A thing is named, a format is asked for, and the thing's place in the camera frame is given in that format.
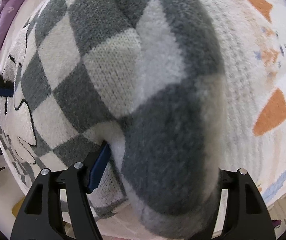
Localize grey white checkered cardigan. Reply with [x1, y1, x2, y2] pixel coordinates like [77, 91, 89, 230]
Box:
[0, 0, 225, 239]

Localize patterned white bed sheet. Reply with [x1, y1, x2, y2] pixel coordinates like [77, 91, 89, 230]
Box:
[0, 0, 286, 240]

